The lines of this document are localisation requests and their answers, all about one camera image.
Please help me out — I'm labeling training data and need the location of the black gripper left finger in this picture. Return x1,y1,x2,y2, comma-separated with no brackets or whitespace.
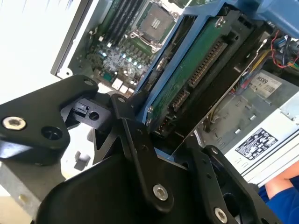
0,74,175,213

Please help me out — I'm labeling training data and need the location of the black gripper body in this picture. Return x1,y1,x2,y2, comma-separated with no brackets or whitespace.
35,153,283,224

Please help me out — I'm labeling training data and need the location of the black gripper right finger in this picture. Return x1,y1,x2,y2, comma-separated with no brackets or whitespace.
190,144,238,224

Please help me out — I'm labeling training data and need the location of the hard disk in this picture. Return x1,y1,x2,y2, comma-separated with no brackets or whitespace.
134,0,299,164

